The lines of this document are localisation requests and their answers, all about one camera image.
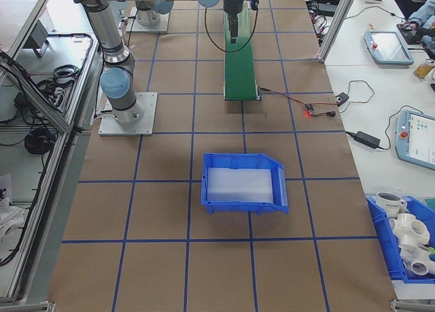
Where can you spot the green conveyor belt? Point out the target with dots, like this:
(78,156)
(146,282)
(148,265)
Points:
(239,74)

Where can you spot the black electronics box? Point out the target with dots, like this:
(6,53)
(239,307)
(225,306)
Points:
(326,9)

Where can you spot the small circuit board red light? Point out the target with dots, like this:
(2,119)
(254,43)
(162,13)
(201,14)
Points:
(309,107)

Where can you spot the small black control box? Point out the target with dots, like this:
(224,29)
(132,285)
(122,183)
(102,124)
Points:
(341,98)

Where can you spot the black barrel plug connector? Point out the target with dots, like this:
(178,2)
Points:
(329,113)

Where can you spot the teach pendant with grey screen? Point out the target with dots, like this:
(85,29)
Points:
(387,47)

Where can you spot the black power adapter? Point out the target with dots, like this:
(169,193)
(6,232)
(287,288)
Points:
(367,138)

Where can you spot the black handheld device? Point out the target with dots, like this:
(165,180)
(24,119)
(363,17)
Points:
(411,35)

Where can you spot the blue plastic bin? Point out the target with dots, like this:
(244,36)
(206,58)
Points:
(238,207)

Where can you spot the grey metal box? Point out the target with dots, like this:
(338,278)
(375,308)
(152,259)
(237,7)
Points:
(35,36)

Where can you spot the teach pendant showing white screen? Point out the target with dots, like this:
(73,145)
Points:
(418,138)

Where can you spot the black plug adapter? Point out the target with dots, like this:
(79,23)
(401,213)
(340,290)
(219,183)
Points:
(19,100)

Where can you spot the white mug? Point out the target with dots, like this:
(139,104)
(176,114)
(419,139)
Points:
(387,205)

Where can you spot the white pvc pipe fitting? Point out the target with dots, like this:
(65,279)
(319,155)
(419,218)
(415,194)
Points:
(418,266)
(406,225)

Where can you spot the green mat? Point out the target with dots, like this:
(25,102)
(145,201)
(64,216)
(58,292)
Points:
(431,201)

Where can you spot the large blue storage bin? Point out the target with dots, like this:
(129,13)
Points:
(384,244)

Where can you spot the white cloth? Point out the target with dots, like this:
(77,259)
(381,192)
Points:
(8,217)

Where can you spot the green blue small item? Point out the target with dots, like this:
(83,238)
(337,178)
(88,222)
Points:
(431,254)

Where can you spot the white square base plate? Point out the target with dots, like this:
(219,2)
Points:
(164,26)
(146,121)

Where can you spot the aluminium profile post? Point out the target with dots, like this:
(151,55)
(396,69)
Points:
(334,23)

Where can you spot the v-shaped metal bar frame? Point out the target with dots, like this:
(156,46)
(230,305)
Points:
(51,174)

